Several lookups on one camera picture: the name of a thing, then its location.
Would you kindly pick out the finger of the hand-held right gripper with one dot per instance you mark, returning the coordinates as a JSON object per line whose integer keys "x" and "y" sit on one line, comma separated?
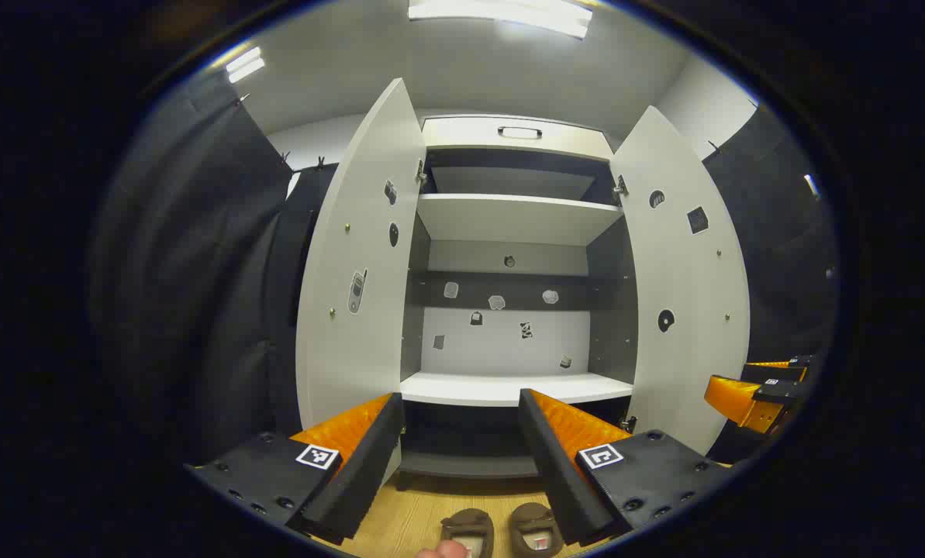
{"x": 772, "y": 372}
{"x": 776, "y": 394}

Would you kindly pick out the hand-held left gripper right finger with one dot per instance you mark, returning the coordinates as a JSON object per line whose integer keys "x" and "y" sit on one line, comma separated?
{"x": 555, "y": 465}

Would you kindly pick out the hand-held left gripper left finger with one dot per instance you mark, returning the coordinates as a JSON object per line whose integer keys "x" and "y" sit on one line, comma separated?
{"x": 361, "y": 465}

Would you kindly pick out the brown fuzzy shoe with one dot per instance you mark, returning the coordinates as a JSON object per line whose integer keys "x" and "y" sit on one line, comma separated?
{"x": 468, "y": 521}
{"x": 536, "y": 518}

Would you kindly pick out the white cabinet door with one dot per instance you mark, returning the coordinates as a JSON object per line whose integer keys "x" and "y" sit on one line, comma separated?
{"x": 687, "y": 372}
{"x": 338, "y": 364}

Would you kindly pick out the white shoe cabinet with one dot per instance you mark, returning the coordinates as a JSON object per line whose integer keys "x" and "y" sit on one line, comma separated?
{"x": 509, "y": 387}

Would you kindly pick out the black backdrop cloth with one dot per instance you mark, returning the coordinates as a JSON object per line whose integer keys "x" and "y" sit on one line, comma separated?
{"x": 198, "y": 271}
{"x": 780, "y": 248}

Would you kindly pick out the small ceiling light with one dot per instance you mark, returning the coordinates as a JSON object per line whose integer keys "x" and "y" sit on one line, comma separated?
{"x": 245, "y": 65}

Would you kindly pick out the long ceiling light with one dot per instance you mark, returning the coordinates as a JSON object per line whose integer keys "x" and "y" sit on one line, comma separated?
{"x": 501, "y": 14}

